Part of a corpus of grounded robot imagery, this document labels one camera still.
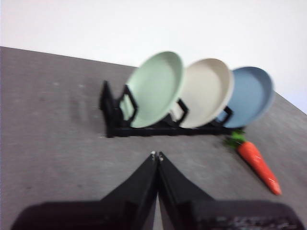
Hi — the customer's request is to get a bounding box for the blue plate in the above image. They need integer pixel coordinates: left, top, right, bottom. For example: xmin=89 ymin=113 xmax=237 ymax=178
xmin=215 ymin=66 xmax=276 ymax=129

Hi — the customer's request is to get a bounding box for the black plate rack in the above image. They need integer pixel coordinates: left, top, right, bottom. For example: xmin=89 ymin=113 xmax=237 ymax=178
xmin=99 ymin=80 xmax=243 ymax=139

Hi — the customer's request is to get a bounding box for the green plate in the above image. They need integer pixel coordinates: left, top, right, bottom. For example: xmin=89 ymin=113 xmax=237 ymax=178
xmin=125 ymin=50 xmax=185 ymax=128

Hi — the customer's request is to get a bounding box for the beige plate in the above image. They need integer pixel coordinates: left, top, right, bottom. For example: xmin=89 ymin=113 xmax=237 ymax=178
xmin=173 ymin=58 xmax=235 ymax=128

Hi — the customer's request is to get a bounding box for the orange carrot with green leaves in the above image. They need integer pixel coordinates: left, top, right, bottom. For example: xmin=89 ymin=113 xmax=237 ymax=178
xmin=224 ymin=130 xmax=283 ymax=196

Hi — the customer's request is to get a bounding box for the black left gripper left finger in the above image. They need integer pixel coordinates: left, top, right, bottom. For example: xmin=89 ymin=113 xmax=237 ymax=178
xmin=11 ymin=150 xmax=159 ymax=230

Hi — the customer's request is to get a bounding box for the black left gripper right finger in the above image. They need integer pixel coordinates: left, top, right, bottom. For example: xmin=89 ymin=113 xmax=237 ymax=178
xmin=157 ymin=150 xmax=307 ymax=230

